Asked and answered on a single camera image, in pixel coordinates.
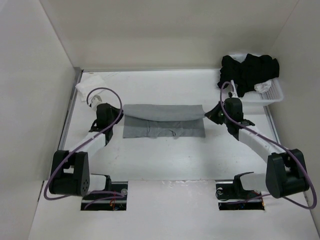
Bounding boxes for white crumpled tank top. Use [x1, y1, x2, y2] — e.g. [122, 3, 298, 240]
[254, 80, 272, 94]

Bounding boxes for white folded tank top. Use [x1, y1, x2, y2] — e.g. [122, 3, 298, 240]
[75, 75, 106, 102]

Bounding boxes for white plastic laundry basket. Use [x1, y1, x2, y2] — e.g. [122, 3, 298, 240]
[227, 53, 284, 106]

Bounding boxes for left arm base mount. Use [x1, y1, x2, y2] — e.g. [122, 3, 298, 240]
[80, 181, 129, 212]

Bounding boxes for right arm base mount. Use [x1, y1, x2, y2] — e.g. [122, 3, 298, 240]
[215, 180, 265, 211]

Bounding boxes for black tank top pile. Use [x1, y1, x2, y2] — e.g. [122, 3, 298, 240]
[217, 53, 280, 97]

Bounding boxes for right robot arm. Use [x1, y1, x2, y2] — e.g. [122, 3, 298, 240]
[204, 97, 310, 199]

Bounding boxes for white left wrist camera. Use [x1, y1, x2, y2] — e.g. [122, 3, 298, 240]
[89, 95, 103, 111]

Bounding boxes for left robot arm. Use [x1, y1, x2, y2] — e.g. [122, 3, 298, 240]
[46, 103, 123, 200]

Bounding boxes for grey tank top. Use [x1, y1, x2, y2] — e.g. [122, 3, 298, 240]
[122, 104, 206, 139]

